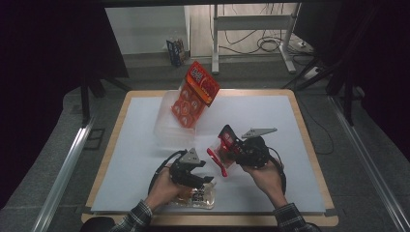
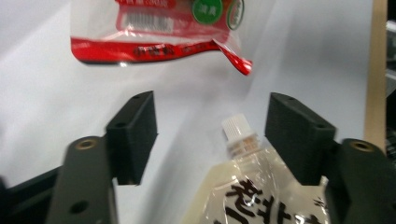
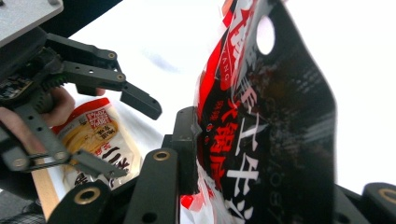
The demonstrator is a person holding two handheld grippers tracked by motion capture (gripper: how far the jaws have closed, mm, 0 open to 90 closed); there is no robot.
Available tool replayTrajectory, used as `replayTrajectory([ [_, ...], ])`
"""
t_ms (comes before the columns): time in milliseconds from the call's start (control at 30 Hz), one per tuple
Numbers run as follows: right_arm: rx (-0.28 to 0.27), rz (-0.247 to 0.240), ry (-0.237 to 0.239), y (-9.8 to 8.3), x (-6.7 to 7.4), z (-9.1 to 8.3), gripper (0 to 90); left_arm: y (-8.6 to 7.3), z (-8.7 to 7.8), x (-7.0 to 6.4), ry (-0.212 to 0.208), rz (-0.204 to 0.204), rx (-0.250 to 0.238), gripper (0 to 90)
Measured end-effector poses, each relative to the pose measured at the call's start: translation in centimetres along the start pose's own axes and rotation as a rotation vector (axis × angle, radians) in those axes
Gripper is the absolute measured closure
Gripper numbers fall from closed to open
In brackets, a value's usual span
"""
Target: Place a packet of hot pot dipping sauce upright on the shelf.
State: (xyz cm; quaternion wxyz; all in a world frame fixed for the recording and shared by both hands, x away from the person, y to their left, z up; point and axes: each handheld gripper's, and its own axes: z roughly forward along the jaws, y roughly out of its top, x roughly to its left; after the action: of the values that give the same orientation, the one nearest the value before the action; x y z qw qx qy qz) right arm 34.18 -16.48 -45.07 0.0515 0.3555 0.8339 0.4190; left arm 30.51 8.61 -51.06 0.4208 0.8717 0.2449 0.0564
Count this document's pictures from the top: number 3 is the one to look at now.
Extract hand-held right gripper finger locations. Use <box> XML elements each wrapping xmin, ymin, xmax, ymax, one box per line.
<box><xmin>162</xmin><ymin>106</ymin><xmax>202</xmax><ymax>195</ymax></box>

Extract white and yellow snack packet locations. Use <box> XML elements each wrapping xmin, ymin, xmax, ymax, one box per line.
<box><xmin>50</xmin><ymin>97</ymin><xmax>145</xmax><ymax>191</ymax></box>

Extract red and black snack packet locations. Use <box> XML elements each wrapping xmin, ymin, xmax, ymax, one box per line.
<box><xmin>179</xmin><ymin>0</ymin><xmax>339</xmax><ymax>224</ymax></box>

